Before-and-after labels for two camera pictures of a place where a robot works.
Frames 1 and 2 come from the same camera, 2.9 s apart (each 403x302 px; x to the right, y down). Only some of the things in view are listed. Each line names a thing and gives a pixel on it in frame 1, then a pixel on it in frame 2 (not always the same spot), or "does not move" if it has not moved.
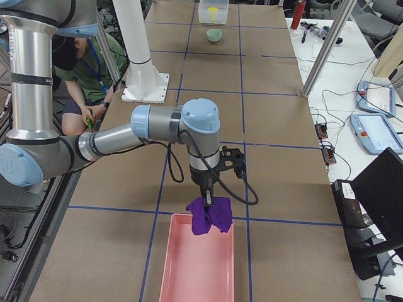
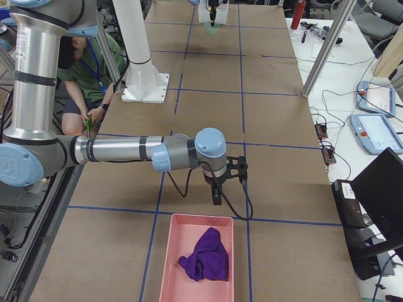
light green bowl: x=214 y=34 to x=211 y=29
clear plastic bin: x=213 y=11 does not move
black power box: x=352 y=215 does not move
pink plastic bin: x=198 y=268 does not move
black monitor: x=379 y=189 does not move
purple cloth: x=219 y=216 to x=209 y=258
